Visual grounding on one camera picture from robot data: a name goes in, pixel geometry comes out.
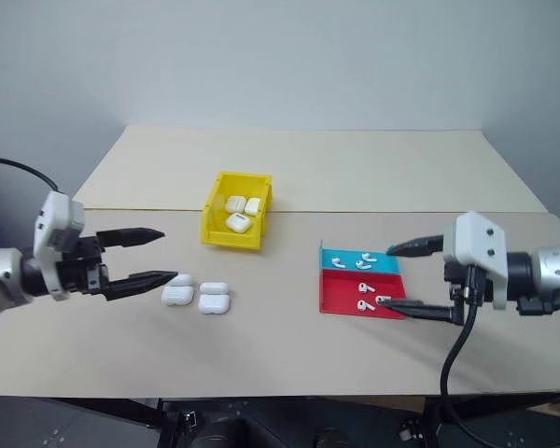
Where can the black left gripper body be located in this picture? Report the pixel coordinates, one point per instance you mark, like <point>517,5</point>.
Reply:
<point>77,270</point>

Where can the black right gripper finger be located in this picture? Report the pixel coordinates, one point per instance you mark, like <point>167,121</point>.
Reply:
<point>420,246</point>
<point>424,310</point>

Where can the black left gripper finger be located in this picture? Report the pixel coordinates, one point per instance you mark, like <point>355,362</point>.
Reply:
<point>130,236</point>
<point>140,281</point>

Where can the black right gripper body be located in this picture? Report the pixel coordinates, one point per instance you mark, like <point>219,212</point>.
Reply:
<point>459,284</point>

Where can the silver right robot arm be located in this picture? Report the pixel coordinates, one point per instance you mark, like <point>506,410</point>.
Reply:
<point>550,270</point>

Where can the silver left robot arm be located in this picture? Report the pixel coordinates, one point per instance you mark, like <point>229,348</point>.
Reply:
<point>0,273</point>

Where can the yellow plastic bin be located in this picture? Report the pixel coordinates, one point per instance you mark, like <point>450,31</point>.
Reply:
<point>212,228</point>

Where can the blue plastic tray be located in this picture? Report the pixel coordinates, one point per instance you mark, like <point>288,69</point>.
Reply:
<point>387,263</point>

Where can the red plastic tray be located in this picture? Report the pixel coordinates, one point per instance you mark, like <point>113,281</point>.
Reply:
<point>340,291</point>

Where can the dark rounded shape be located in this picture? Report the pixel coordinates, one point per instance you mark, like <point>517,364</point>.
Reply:
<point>332,438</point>
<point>224,434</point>

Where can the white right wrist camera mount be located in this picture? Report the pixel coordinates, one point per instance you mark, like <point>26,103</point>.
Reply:
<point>473,242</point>

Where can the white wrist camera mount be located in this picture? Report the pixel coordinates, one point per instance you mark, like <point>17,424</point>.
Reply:
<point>473,242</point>
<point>56,219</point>

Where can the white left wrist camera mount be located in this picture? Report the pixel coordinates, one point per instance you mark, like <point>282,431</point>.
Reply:
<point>56,219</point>

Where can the black table frame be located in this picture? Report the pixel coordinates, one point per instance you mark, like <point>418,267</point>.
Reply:
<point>121,413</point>

